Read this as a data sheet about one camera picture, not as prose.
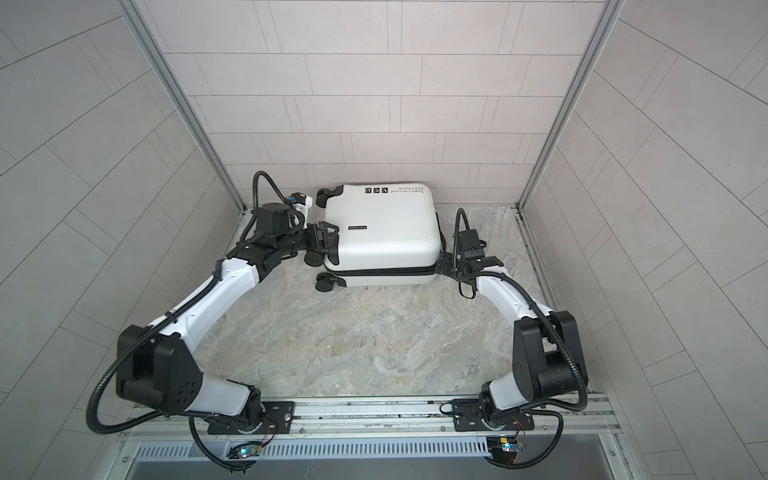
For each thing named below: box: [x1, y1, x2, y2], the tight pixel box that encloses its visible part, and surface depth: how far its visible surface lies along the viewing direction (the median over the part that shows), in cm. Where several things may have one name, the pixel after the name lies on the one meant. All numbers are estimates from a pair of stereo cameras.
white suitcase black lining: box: [315, 183, 442, 292], surface depth 91 cm
